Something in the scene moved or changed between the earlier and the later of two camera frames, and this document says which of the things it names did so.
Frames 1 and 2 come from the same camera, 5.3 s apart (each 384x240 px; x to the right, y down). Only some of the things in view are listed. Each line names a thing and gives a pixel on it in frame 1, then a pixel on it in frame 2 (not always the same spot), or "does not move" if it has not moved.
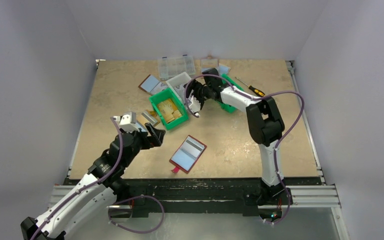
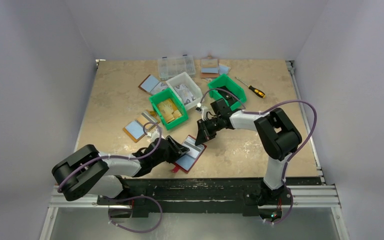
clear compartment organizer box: [169, 68] does not move
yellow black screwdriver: [258, 92] does not move
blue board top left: [152, 84] does not move
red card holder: [187, 154] does not move
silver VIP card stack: [181, 90] does not move
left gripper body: [141, 142] → [169, 156]
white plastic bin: [177, 83] does not move
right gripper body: [198, 97] → [207, 126]
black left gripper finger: [158, 134] → [178, 149]
